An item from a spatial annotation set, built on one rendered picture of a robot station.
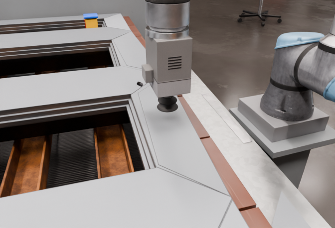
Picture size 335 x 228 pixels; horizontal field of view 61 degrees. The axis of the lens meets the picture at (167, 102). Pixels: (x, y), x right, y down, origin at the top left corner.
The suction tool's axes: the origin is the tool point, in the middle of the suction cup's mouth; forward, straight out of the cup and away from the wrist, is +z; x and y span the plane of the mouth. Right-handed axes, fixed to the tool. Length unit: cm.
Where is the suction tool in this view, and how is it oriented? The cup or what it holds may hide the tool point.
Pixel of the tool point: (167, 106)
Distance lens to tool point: 57.4
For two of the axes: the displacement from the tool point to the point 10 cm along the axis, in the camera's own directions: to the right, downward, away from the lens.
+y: 3.0, 4.8, -8.3
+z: 0.0, 8.7, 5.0
